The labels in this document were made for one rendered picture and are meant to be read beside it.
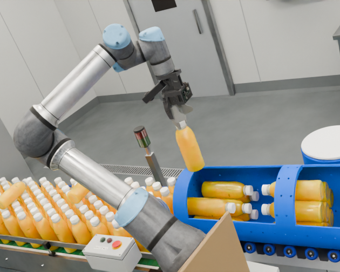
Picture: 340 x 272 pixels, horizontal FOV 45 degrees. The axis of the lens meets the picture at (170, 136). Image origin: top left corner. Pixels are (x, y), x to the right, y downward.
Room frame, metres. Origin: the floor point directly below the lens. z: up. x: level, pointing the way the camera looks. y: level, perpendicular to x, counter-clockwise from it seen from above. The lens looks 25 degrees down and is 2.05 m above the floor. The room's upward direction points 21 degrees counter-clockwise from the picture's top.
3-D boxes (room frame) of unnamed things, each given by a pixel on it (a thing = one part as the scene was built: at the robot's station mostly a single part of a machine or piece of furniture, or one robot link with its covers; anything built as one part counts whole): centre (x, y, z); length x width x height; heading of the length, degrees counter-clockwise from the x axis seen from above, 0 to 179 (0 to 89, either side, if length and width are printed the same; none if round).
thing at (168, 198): (1.56, 0.11, 0.99); 0.07 x 0.07 x 0.19
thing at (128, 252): (1.34, 0.38, 1.05); 0.20 x 0.10 x 0.10; 53
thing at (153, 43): (1.36, -0.06, 1.76); 0.09 x 0.08 x 0.11; 89
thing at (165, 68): (1.36, -0.06, 1.68); 0.08 x 0.08 x 0.05
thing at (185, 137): (1.37, -0.05, 1.36); 0.07 x 0.07 x 0.19
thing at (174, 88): (1.35, -0.07, 1.60); 0.09 x 0.08 x 0.12; 53
